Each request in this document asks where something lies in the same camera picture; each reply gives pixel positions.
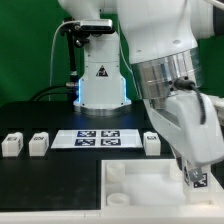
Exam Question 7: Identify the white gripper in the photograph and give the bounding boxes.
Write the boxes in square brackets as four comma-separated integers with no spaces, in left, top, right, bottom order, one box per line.
[144,91,224,182]

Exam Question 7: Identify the white square table top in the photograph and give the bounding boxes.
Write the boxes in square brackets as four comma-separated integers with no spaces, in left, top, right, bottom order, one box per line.
[100,158,214,210]

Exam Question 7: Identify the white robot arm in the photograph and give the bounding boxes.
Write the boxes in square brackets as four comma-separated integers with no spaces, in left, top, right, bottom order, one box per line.
[58,0,224,182]

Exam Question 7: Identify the white sheet with markers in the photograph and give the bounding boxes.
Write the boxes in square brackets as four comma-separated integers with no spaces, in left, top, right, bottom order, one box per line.
[51,129,142,149]

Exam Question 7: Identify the white L-shaped obstacle wall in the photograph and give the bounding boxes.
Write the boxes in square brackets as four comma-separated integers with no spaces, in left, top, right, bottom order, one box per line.
[211,176,224,209]

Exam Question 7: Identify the black base cables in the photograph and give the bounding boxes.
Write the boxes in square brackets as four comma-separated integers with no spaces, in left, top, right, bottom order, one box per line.
[28,81,81,102]

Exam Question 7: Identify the camera on black mount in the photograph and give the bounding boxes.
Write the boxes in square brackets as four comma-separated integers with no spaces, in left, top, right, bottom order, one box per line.
[59,18,115,81]

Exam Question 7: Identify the grey camera cable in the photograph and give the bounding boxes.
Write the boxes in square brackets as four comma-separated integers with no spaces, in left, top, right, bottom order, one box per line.
[48,20,73,102]

